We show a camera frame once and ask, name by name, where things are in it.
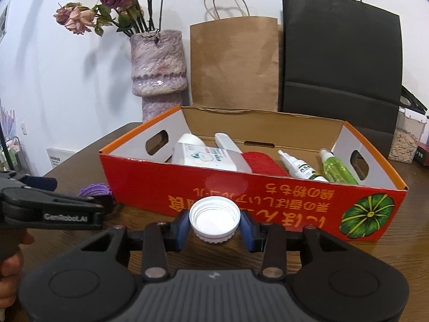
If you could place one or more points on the white wall socket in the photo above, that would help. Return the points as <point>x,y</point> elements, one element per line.
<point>23,128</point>

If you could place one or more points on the dark red small box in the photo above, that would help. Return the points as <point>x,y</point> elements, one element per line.
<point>422,156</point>

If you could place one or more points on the wall picture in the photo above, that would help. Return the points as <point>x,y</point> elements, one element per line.
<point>3,20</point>

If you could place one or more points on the purple ribbed bottle cap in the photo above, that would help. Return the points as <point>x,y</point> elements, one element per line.
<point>94,190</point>

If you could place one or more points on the clear seed storage container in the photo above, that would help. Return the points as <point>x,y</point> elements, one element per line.
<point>405,141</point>

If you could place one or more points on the brown paper bag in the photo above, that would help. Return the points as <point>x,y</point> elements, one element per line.
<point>234,63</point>

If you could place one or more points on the small white spray bottle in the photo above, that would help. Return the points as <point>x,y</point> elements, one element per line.
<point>301,167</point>

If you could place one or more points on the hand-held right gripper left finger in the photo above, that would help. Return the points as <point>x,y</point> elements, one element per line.
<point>181,229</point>

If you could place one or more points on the green spray bottle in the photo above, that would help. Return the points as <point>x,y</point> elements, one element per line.
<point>337,167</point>

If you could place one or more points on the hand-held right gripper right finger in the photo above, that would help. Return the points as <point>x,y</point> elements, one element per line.
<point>248,229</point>

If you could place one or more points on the red cardboard box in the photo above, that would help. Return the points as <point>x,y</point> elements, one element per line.
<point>150,181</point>

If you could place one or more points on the purple plastic hangers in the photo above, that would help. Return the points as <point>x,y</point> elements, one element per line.
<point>7,120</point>

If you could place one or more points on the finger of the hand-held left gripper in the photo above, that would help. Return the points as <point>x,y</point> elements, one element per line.
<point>42,183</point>
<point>67,198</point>

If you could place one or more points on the white flat board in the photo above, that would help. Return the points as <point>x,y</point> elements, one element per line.
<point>62,157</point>

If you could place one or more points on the dried pink roses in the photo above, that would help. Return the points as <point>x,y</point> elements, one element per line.
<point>114,0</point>

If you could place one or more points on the red and white lint brush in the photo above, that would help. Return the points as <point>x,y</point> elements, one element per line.
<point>261,164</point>

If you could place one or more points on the ribbed plastic jar lid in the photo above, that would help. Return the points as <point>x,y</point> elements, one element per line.
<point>214,223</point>

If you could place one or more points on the person's left hand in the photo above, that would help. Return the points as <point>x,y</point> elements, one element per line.
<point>10,275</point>

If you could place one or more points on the purple marbled ceramic vase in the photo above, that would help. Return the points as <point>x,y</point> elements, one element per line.
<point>157,70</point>

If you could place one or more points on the black paper bag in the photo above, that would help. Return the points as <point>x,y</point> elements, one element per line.
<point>342,57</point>

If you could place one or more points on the metal storage rack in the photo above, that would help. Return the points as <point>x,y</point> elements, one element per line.
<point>10,156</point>

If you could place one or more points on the clear bottle with white cap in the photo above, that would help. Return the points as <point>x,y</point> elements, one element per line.
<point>207,157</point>

